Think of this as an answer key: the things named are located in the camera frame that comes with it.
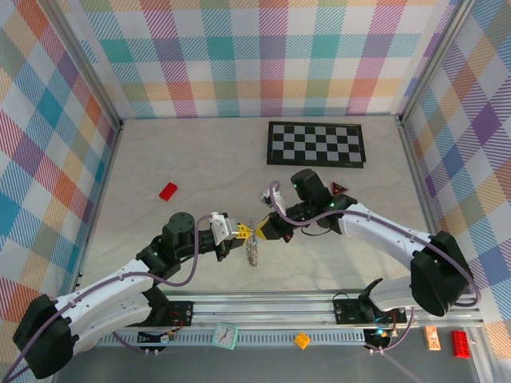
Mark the aluminium frame side bar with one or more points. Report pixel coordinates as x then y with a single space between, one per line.
101 191
415 175

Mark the mint green alarm clock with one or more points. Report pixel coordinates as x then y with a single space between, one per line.
224 336

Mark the metal keyring bunch with keys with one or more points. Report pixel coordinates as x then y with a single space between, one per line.
252 255

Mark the orange toy brick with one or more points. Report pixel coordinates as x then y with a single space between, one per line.
302 340

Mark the red black triangle sign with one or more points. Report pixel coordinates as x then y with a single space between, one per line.
339 188

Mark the small red toy brick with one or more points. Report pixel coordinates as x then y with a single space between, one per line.
168 191

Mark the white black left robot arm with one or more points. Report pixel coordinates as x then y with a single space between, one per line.
108 289

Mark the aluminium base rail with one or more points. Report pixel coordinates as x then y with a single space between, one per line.
263 311

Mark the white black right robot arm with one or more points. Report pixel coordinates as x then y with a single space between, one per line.
383 235

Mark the aluminium frame post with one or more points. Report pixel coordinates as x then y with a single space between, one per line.
88 68
435 60

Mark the large red toy brick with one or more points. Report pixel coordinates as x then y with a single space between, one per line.
460 343

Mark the black white chessboard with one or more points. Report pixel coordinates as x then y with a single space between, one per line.
315 145

